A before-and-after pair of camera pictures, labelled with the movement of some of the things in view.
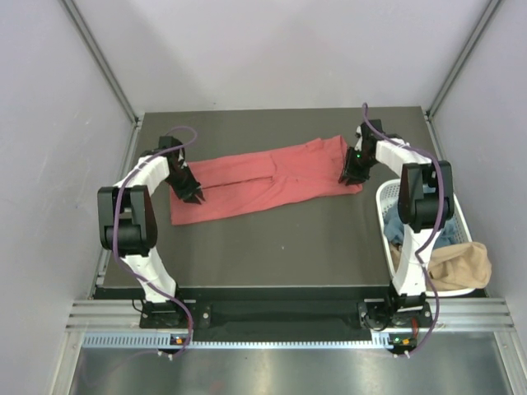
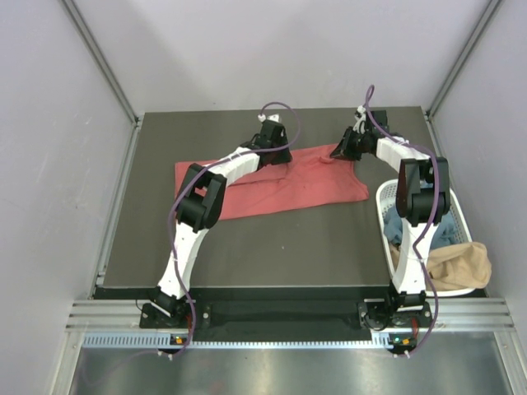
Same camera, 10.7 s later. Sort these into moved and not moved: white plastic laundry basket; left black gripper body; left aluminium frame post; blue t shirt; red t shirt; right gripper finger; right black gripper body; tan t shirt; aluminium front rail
Moved: left black gripper body; right gripper finger; right black gripper body
Not moved: white plastic laundry basket; tan t shirt; blue t shirt; red t shirt; aluminium front rail; left aluminium frame post
